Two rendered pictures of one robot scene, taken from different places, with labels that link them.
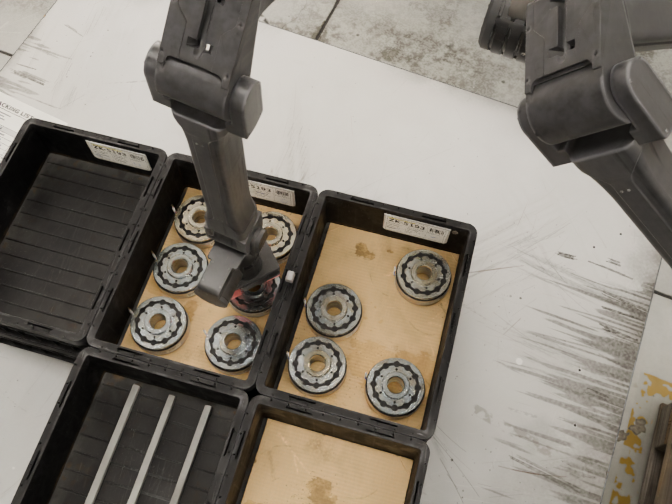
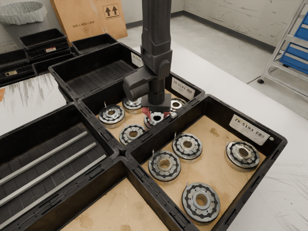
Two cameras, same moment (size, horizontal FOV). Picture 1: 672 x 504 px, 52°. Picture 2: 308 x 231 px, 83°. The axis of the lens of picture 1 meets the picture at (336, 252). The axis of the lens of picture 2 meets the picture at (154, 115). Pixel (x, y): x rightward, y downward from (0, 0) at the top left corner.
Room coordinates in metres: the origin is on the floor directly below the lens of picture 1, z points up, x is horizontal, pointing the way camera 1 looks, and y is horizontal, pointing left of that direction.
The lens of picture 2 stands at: (0.10, -0.08, 1.36)
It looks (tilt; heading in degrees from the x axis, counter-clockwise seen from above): 47 degrees down; 33
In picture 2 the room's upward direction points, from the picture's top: straight up
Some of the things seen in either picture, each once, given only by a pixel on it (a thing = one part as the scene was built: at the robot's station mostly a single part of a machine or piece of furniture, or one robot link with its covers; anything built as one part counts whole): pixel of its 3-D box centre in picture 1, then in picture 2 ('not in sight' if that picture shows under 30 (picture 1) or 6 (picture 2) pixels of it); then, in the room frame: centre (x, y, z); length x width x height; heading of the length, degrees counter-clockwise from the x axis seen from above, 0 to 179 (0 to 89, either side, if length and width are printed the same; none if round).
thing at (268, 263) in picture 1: (243, 260); (156, 95); (0.48, 0.16, 0.98); 0.10 x 0.07 x 0.07; 118
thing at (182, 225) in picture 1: (200, 218); not in sight; (0.62, 0.26, 0.86); 0.10 x 0.10 x 0.01
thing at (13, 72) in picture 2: not in sight; (14, 74); (0.64, 2.01, 0.31); 0.40 x 0.30 x 0.34; 157
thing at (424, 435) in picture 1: (371, 306); (207, 148); (0.42, -0.06, 0.92); 0.40 x 0.30 x 0.02; 164
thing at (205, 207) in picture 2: (395, 385); (201, 200); (0.30, -0.10, 0.86); 0.05 x 0.05 x 0.01
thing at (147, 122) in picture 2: (253, 285); (156, 119); (0.48, 0.15, 0.86); 0.10 x 0.10 x 0.01
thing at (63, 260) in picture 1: (64, 236); (104, 75); (0.58, 0.52, 0.87); 0.40 x 0.30 x 0.11; 164
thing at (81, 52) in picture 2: not in sight; (100, 63); (1.22, 1.33, 0.37); 0.40 x 0.30 x 0.45; 157
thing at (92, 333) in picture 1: (208, 264); (143, 98); (0.50, 0.23, 0.92); 0.40 x 0.30 x 0.02; 164
